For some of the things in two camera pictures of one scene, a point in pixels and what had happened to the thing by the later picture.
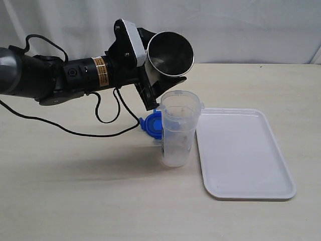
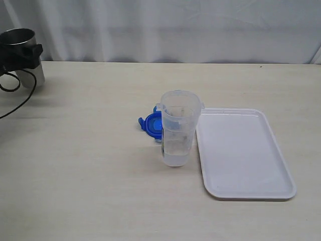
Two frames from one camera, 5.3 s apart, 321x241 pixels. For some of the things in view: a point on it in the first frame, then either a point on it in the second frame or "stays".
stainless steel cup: (168, 53) to (18, 36)
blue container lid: (152, 123) stays
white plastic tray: (241, 156) stays
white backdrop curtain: (220, 31) stays
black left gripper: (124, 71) to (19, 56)
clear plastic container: (180, 111) stays
